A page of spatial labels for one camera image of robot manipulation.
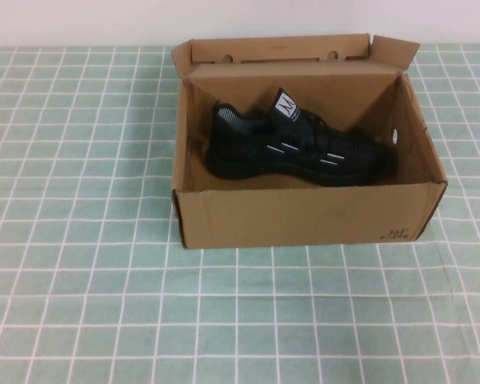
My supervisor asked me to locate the black knit sneaker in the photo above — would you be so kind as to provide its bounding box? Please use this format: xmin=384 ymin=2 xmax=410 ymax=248
xmin=205 ymin=86 xmax=399 ymax=188

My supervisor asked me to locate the brown cardboard shoe box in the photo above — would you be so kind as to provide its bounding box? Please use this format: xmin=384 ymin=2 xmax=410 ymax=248
xmin=170 ymin=34 xmax=448 ymax=250

